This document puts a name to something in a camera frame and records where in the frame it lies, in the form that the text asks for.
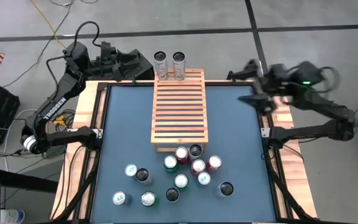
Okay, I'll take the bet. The white Celsius can blue palm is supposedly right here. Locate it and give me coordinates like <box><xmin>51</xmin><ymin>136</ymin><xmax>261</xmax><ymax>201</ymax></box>
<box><xmin>165</xmin><ymin>187</ymin><xmax>181</xmax><ymax>203</ymax></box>

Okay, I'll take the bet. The green Sprite can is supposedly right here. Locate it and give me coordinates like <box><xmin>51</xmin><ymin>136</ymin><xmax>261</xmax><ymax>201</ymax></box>
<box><xmin>163</xmin><ymin>154</ymin><xmax>178</xmax><ymax>174</ymax></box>
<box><xmin>140</xmin><ymin>190</ymin><xmax>160</xmax><ymax>208</ymax></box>
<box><xmin>173</xmin><ymin>173</ymin><xmax>190</xmax><ymax>191</ymax></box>

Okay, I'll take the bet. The black floor cable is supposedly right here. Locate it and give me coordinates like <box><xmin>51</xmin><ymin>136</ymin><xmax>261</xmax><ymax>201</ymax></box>
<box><xmin>1</xmin><ymin>0</ymin><xmax>76</xmax><ymax>90</ymax></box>

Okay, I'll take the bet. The blue table mat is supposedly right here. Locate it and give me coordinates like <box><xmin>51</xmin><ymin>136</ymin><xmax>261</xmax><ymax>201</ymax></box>
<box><xmin>90</xmin><ymin>84</ymin><xmax>278</xmax><ymax>223</ymax></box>

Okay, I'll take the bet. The yellow floor cable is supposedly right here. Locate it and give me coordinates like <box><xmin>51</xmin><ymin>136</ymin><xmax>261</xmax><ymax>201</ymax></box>
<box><xmin>29</xmin><ymin>0</ymin><xmax>68</xmax><ymax>50</ymax></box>

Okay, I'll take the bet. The yellow cable plug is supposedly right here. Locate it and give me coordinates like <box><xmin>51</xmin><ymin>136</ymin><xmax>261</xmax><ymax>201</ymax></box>
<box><xmin>53</xmin><ymin>114</ymin><xmax>67</xmax><ymax>127</ymax></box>

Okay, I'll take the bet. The black equipment box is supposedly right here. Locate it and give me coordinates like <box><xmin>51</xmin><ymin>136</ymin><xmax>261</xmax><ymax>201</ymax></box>
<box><xmin>116</xmin><ymin>49</ymin><xmax>155</xmax><ymax>81</ymax></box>

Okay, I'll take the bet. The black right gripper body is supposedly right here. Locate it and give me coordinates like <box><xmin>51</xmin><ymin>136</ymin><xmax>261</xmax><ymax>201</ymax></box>
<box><xmin>257</xmin><ymin>63</ymin><xmax>295</xmax><ymax>96</ymax></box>

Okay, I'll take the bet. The blue silver Red Bull can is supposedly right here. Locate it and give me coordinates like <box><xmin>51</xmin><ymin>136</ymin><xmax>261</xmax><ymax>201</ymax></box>
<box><xmin>112</xmin><ymin>190</ymin><xmax>133</xmax><ymax>207</ymax></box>
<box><xmin>196</xmin><ymin>171</ymin><xmax>212</xmax><ymax>187</ymax></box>
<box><xmin>124</xmin><ymin>163</ymin><xmax>139</xmax><ymax>178</ymax></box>

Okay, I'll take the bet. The wooden slatted shelf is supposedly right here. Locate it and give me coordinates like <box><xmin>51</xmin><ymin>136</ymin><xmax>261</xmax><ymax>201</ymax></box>
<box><xmin>150</xmin><ymin>68</ymin><xmax>210</xmax><ymax>153</ymax></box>

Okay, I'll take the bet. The red Coca-Cola can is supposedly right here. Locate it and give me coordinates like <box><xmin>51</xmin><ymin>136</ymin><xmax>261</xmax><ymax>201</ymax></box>
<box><xmin>191</xmin><ymin>158</ymin><xmax>207</xmax><ymax>177</ymax></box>
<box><xmin>175</xmin><ymin>146</ymin><xmax>190</xmax><ymax>165</ymax></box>
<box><xmin>206</xmin><ymin>154</ymin><xmax>223</xmax><ymax>174</ymax></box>

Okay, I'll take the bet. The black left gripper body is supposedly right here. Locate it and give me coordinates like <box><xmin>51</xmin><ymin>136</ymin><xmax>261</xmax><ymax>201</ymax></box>
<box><xmin>85</xmin><ymin>41</ymin><xmax>121</xmax><ymax>79</ymax></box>

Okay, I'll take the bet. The white plastic bottle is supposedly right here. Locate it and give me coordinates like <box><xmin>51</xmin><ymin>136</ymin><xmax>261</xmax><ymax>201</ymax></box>
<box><xmin>0</xmin><ymin>208</ymin><xmax>26</xmax><ymax>224</ymax></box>

